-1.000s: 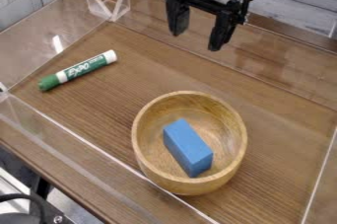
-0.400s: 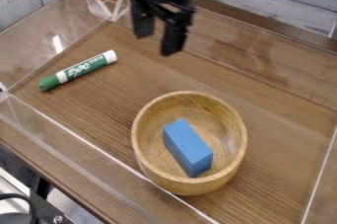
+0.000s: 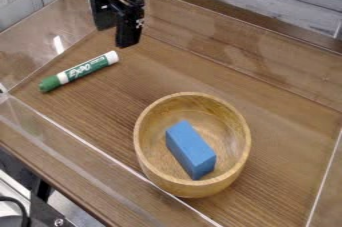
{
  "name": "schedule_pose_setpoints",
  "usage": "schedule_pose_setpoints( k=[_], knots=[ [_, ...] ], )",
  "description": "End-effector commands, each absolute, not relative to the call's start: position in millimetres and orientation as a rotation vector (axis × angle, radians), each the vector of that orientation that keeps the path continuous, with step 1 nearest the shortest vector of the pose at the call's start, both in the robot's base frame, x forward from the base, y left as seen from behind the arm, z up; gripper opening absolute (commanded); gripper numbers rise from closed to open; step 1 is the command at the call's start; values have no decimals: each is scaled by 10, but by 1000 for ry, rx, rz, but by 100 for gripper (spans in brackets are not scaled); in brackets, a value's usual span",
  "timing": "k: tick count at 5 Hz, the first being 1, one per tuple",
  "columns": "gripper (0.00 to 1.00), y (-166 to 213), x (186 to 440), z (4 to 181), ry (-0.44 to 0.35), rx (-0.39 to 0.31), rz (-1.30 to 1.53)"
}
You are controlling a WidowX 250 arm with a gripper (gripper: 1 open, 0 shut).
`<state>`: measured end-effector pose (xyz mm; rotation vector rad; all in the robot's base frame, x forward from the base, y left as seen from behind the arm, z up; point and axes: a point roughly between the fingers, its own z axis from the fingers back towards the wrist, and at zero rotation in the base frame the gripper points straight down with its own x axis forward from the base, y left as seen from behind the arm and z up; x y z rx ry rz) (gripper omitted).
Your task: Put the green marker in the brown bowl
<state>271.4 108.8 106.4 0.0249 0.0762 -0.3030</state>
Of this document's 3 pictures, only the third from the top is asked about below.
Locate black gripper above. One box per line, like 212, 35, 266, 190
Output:
90, 0, 144, 48

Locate green Expo marker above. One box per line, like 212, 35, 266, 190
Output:
39, 51, 119, 93

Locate brown wooden bowl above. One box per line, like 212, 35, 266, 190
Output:
132, 92, 251, 198

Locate clear acrylic tray walls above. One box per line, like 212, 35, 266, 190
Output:
0, 0, 342, 227

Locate blue rectangular block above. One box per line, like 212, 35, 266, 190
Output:
166, 120, 216, 180

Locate black metal table bracket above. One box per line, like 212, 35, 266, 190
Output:
29, 180, 76, 227

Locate black cable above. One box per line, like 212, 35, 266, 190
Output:
0, 196, 31, 227

